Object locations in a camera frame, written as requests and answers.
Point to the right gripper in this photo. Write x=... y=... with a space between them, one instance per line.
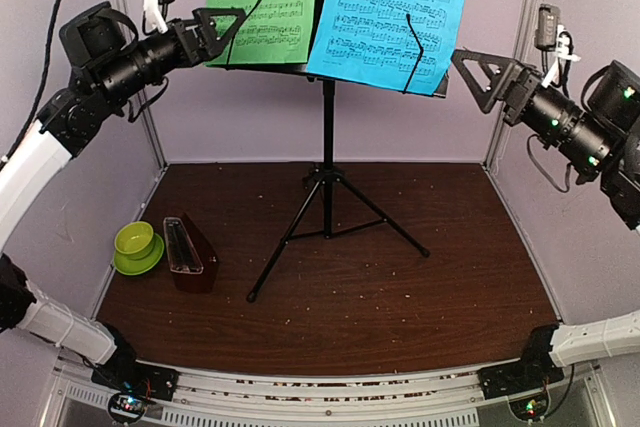
x=513 y=82

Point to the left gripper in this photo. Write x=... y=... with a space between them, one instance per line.
x=206 y=43

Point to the green sheet music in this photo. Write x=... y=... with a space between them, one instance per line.
x=265 y=7

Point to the blue sheet music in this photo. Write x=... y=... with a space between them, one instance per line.
x=399 y=45

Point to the black music stand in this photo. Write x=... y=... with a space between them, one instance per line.
x=323 y=176

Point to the brown metronome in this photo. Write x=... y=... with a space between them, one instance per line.
x=193 y=262

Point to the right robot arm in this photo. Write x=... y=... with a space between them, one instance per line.
x=599 y=136

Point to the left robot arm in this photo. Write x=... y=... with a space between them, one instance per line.
x=106 y=71

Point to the green bowl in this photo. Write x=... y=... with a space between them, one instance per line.
x=135 y=240

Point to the green saucer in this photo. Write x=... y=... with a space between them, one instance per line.
x=134 y=267

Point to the right aluminium frame post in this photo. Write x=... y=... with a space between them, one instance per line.
x=521 y=48

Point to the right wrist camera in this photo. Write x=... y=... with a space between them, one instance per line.
x=556 y=46

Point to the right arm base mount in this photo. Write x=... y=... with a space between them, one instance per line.
x=526 y=387

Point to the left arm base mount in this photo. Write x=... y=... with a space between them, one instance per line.
x=134 y=399

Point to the front aluminium rail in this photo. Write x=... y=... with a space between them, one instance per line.
x=441 y=397

